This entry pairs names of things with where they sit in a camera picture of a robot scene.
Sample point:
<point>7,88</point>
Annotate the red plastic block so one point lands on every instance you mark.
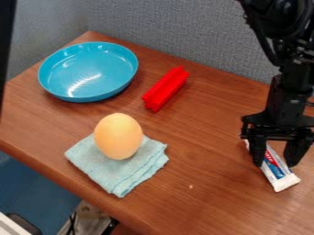
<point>164,88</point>

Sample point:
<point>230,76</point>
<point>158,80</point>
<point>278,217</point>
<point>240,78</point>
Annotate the orange egg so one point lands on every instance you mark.
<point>118,136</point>

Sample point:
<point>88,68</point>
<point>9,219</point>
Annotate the blue plastic plate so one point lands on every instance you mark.
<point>88,71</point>

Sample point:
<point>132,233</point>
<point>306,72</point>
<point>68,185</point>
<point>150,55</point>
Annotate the light blue folded cloth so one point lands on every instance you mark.
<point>118,176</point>

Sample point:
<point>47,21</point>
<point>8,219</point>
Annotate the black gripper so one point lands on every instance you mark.
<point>281,121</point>

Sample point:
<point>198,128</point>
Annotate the white object bottom left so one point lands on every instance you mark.
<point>15,225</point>

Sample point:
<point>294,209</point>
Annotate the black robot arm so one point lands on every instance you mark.
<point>283,27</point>

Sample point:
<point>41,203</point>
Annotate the white toothpaste tube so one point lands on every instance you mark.
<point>277,172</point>

